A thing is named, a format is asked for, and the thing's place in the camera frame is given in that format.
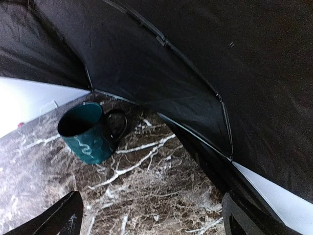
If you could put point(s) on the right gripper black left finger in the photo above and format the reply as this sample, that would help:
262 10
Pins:
62 218

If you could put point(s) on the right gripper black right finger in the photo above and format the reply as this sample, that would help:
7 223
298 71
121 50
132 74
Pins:
236 219

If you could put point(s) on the mint and black folding umbrella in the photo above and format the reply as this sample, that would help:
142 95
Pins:
232 78

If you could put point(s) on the dark green marbled mug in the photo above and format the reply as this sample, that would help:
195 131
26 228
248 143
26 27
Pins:
86 130

